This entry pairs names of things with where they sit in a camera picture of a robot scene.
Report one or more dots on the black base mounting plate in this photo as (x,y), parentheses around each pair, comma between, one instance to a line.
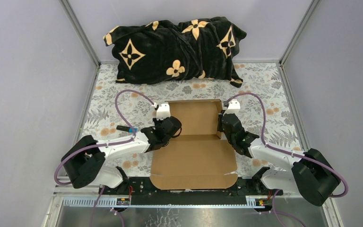
(141,191)

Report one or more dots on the brown cardboard box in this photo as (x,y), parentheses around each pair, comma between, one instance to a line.
(199,158)

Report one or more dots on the floral patterned table mat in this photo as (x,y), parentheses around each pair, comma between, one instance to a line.
(264,106)

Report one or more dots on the aluminium frame rail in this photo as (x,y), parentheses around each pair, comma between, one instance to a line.
(90,197)

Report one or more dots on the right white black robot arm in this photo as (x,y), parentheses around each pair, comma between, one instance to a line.
(308,174)

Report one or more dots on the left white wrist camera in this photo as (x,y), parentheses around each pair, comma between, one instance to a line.
(163,111)

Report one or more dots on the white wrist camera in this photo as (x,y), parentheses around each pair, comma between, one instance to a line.
(163,111)
(232,106)

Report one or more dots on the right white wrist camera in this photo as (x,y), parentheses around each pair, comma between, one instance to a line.
(232,106)

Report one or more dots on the black blanket with tan flowers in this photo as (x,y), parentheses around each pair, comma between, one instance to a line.
(163,51)

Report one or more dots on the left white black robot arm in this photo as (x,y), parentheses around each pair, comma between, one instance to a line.
(85,163)

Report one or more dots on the black blue marker pen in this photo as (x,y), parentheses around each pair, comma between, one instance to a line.
(126,128)

